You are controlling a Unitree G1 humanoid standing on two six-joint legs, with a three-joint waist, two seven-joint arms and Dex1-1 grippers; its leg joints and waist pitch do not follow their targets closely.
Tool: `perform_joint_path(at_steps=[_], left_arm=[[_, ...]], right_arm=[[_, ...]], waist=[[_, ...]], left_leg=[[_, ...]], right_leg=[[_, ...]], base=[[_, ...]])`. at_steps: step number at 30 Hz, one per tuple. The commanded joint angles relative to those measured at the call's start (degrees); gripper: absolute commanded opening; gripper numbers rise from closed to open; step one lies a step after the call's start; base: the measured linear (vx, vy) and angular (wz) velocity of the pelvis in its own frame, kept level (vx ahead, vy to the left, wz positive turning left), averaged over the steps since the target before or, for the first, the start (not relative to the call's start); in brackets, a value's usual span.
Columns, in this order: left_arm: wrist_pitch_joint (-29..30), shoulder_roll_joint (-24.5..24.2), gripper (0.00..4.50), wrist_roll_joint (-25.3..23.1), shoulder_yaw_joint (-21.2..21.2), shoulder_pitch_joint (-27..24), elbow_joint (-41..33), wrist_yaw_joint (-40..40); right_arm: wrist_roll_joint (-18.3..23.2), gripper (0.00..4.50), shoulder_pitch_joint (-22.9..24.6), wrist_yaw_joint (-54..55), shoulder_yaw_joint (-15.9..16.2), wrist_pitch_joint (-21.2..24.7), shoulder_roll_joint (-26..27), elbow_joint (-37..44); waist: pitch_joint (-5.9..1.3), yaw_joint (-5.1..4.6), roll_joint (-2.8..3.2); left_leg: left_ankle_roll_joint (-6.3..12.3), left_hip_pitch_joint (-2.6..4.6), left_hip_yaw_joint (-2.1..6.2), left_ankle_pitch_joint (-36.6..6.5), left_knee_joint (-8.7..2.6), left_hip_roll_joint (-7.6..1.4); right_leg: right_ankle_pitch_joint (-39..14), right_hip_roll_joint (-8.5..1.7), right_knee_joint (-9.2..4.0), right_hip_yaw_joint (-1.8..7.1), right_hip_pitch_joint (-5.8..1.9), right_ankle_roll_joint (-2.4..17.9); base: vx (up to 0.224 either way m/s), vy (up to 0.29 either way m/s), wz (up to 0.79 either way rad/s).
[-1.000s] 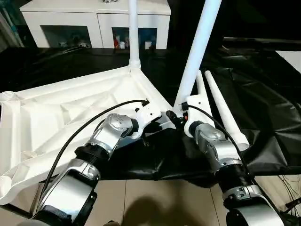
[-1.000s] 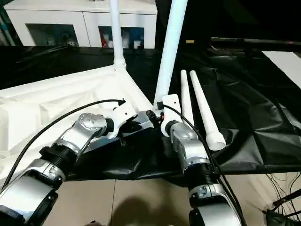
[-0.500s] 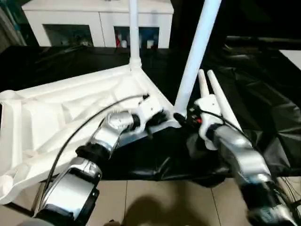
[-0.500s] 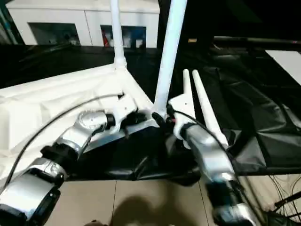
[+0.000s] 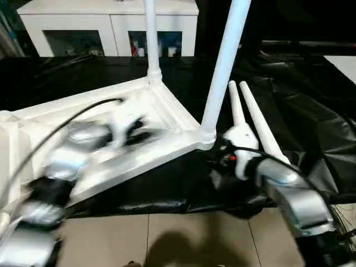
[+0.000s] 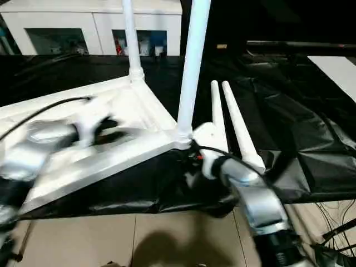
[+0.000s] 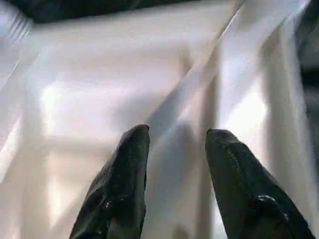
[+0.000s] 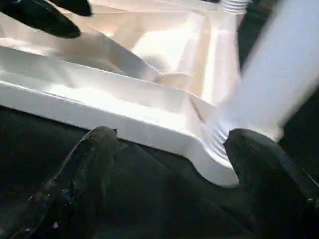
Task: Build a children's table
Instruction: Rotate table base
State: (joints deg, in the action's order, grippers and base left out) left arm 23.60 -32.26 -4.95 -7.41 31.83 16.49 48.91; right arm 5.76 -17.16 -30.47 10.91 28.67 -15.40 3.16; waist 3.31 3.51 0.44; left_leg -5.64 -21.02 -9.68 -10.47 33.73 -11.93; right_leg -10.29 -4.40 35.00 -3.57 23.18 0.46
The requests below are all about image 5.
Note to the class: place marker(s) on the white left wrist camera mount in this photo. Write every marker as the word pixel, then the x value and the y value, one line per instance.
pixel 122 125

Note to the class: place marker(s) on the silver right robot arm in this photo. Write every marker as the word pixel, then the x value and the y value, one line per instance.
pixel 294 194

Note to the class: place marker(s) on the teal white pole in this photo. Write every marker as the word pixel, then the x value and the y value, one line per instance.
pixel 11 33

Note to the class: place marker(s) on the white flat board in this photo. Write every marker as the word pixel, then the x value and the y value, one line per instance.
pixel 343 66

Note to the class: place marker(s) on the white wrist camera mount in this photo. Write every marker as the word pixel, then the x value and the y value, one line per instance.
pixel 122 125
pixel 242 139

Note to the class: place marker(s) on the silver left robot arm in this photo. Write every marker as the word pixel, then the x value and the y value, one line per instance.
pixel 66 164

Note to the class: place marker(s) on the white plastic table top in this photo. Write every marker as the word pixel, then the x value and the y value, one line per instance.
pixel 167 116

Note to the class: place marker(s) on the black plastic mat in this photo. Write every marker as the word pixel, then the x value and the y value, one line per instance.
pixel 306 111

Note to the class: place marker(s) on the white cabinet with glass doors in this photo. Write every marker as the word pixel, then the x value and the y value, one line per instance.
pixel 83 22

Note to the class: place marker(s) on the white plastic table leg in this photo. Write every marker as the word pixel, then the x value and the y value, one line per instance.
pixel 261 125
pixel 236 105
pixel 152 36
pixel 225 69

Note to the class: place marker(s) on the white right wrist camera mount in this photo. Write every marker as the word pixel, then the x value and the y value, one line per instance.
pixel 242 139

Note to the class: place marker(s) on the black horizontal bar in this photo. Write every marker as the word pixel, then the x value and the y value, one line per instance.
pixel 306 44

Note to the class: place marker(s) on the tall black cabinet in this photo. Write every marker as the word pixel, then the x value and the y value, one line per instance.
pixel 256 19

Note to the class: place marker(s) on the white mug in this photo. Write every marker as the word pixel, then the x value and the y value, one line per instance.
pixel 170 52

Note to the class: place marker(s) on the small white cup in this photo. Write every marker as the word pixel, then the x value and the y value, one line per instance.
pixel 141 52

